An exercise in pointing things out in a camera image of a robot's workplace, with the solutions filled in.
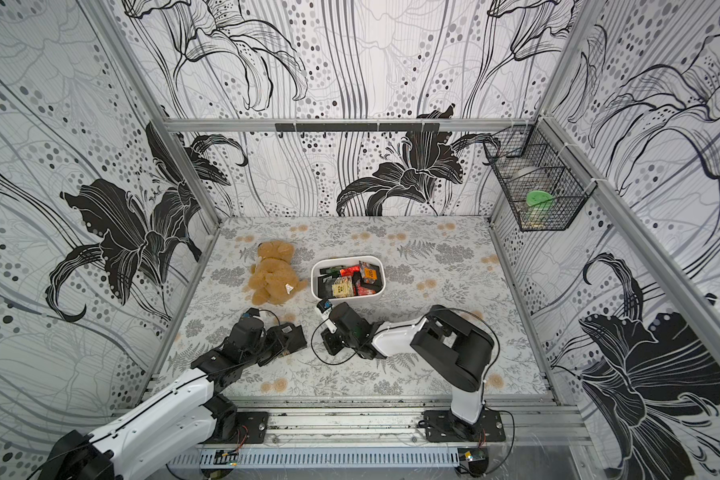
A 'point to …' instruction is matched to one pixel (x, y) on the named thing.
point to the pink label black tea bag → (359, 290)
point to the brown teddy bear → (273, 276)
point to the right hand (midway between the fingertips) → (326, 331)
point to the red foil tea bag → (349, 271)
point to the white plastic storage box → (321, 283)
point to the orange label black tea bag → (370, 274)
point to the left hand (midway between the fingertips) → (297, 342)
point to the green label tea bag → (334, 271)
